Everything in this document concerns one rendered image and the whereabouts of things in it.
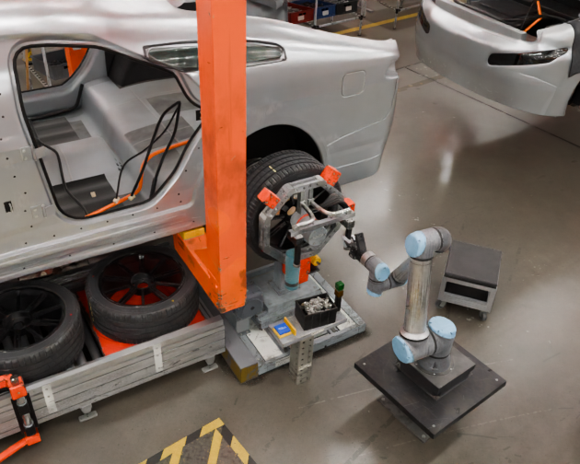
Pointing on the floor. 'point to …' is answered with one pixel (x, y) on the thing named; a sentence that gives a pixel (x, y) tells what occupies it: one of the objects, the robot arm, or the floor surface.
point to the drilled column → (301, 360)
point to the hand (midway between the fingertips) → (346, 235)
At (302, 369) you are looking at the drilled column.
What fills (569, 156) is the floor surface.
